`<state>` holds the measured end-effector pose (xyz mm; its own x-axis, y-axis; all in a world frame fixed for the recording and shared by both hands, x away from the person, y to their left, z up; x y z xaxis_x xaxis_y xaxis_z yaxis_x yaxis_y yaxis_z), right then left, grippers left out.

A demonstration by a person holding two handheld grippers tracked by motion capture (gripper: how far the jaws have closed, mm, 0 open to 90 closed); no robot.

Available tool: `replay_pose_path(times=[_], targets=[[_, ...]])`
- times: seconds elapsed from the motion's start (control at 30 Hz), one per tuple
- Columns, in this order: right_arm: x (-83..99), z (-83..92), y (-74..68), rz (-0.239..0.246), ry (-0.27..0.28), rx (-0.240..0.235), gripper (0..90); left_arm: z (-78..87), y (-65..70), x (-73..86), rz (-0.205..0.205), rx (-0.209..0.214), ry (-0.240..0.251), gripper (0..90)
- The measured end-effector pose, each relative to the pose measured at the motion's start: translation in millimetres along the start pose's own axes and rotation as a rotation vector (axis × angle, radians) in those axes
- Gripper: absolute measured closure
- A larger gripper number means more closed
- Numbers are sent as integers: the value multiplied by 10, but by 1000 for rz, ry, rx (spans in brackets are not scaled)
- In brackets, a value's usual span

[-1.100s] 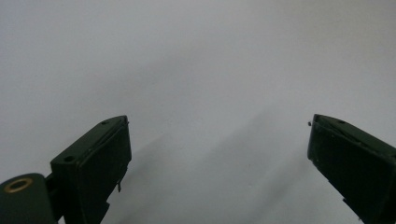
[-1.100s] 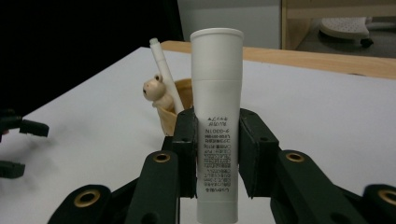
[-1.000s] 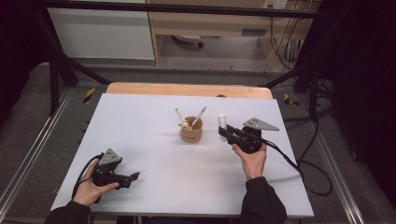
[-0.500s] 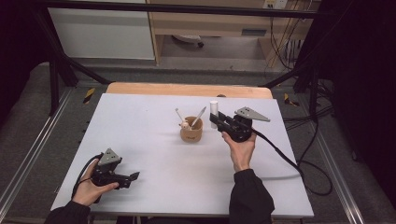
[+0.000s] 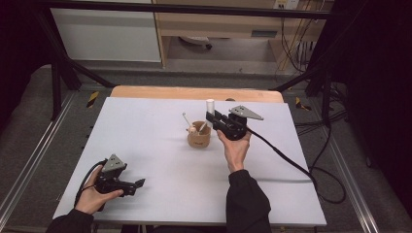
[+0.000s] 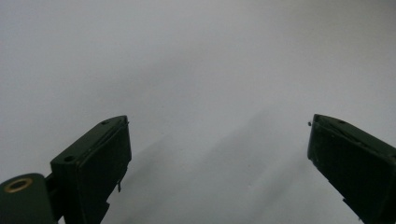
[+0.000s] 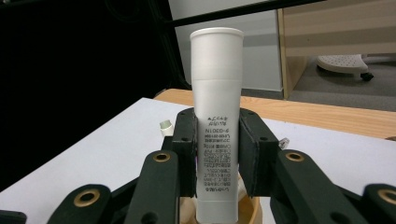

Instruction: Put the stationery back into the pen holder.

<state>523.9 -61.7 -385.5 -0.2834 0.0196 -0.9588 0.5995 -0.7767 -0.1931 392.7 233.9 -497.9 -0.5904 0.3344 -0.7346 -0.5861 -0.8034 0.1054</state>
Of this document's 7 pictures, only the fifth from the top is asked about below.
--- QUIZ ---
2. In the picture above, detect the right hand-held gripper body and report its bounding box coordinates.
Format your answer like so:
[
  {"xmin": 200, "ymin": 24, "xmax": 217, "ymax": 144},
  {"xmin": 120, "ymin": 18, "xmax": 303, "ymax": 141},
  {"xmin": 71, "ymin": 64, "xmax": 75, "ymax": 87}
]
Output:
[{"xmin": 217, "ymin": 105, "xmax": 264, "ymax": 142}]

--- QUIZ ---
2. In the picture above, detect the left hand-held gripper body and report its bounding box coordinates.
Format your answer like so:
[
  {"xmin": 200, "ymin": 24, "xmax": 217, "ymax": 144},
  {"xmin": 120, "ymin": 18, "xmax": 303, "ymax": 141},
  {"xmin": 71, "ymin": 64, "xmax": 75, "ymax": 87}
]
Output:
[{"xmin": 93, "ymin": 153, "xmax": 139, "ymax": 198}]

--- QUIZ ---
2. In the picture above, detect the white tube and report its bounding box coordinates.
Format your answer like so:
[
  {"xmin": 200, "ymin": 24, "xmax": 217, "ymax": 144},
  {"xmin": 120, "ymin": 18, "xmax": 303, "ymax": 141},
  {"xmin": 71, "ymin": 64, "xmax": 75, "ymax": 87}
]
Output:
[{"xmin": 205, "ymin": 98, "xmax": 216, "ymax": 129}]

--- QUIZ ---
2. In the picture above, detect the brown bear pen holder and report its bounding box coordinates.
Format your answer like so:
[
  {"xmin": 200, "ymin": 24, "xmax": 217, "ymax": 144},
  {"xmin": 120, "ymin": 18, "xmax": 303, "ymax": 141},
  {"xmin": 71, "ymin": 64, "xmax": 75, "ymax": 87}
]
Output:
[{"xmin": 187, "ymin": 120, "xmax": 212, "ymax": 150}]

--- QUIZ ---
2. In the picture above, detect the white pen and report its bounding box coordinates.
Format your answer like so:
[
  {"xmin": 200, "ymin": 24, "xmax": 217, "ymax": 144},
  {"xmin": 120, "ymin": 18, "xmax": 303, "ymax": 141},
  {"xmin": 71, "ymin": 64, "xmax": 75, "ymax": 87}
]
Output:
[{"xmin": 182, "ymin": 112, "xmax": 195, "ymax": 131}]

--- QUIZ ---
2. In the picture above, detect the person's right hand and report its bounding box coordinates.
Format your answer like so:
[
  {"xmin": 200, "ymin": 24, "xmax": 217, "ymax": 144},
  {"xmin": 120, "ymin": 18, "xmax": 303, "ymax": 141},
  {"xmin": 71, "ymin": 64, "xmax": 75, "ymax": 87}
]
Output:
[{"xmin": 216, "ymin": 129, "xmax": 253, "ymax": 174}]

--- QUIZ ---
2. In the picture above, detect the person's left hand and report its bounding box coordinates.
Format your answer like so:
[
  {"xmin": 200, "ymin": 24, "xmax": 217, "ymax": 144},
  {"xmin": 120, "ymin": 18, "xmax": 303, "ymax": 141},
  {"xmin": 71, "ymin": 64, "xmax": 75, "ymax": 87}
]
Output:
[{"xmin": 75, "ymin": 165, "xmax": 124, "ymax": 216}]

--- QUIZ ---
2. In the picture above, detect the wooden table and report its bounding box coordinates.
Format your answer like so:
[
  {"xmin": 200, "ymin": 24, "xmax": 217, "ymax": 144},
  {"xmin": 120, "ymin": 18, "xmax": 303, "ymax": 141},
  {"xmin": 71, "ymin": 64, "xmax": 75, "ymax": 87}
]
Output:
[{"xmin": 110, "ymin": 84, "xmax": 286, "ymax": 104}]

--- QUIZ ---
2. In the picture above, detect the yellow black tape strip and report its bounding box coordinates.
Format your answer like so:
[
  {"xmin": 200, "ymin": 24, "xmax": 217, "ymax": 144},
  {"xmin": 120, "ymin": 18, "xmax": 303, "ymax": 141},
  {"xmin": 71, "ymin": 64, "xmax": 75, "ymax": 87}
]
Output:
[
  {"xmin": 86, "ymin": 90, "xmax": 100, "ymax": 109},
  {"xmin": 294, "ymin": 96, "xmax": 313, "ymax": 112}
]

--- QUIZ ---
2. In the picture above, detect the office chair base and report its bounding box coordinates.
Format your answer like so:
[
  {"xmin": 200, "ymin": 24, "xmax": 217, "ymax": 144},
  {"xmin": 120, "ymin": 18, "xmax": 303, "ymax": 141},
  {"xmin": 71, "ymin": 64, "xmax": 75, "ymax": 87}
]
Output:
[{"xmin": 179, "ymin": 36, "xmax": 214, "ymax": 50}]

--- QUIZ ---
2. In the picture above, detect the wooden desk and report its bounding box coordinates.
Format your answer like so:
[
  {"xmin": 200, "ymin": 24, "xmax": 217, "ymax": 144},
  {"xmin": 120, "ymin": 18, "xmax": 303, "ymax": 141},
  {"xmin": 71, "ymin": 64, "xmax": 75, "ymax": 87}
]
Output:
[{"xmin": 152, "ymin": 0, "xmax": 334, "ymax": 70}]

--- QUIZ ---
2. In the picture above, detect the white cabinet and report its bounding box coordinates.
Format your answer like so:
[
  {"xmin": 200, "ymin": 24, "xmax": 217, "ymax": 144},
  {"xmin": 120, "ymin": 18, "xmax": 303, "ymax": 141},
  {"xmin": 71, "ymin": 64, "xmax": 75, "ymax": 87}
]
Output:
[{"xmin": 50, "ymin": 8, "xmax": 162, "ymax": 63}]

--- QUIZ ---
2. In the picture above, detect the white power strip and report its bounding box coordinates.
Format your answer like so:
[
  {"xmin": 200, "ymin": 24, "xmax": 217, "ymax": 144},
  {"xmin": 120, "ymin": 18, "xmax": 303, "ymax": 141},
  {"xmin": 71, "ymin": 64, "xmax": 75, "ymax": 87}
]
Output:
[{"xmin": 273, "ymin": 0, "xmax": 300, "ymax": 10}]

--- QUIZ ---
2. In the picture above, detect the left hand-held gripper black cable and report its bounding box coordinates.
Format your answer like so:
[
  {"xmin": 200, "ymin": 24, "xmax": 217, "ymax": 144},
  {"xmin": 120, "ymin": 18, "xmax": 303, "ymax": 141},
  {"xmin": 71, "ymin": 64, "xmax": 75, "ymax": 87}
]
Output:
[{"xmin": 74, "ymin": 158, "xmax": 108, "ymax": 208}]

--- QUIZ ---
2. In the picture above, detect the hand-held gripper black cable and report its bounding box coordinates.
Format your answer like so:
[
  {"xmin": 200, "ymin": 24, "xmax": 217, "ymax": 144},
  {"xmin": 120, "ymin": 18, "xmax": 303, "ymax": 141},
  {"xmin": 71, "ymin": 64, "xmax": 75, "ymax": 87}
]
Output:
[
  {"xmin": 74, "ymin": 158, "xmax": 108, "ymax": 208},
  {"xmin": 246, "ymin": 119, "xmax": 347, "ymax": 205}
]

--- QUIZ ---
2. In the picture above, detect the right hand-held gripper black cable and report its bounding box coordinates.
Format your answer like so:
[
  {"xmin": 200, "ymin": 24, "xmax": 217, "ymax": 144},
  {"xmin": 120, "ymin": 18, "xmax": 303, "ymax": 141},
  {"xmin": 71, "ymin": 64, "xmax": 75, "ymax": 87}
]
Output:
[{"xmin": 246, "ymin": 119, "xmax": 347, "ymax": 205}]

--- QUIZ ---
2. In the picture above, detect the aluminium floor rail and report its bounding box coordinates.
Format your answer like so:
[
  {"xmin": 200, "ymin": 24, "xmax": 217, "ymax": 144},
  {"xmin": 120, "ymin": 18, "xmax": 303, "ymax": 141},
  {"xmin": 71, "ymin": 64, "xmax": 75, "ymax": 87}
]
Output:
[
  {"xmin": 310, "ymin": 96, "xmax": 381, "ymax": 233},
  {"xmin": 0, "ymin": 91, "xmax": 76, "ymax": 221}
]

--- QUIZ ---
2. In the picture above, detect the hanging cable bundle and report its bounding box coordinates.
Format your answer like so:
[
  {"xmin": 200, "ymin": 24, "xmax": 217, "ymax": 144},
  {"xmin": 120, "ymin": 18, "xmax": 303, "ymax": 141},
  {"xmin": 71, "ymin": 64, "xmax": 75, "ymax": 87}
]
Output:
[{"xmin": 280, "ymin": 16, "xmax": 318, "ymax": 75}]

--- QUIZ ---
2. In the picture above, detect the black floor cable bundle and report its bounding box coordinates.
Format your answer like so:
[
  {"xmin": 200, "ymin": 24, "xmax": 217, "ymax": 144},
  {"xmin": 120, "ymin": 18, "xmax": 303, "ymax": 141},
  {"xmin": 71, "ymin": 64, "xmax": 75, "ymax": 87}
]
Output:
[{"xmin": 294, "ymin": 81, "xmax": 350, "ymax": 136}]

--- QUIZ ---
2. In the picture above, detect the black metal frame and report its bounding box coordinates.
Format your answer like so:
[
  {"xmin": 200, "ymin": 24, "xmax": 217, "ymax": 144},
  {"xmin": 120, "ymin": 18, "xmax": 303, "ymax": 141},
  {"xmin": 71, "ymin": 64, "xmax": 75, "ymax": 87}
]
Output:
[{"xmin": 32, "ymin": 0, "xmax": 338, "ymax": 127}]

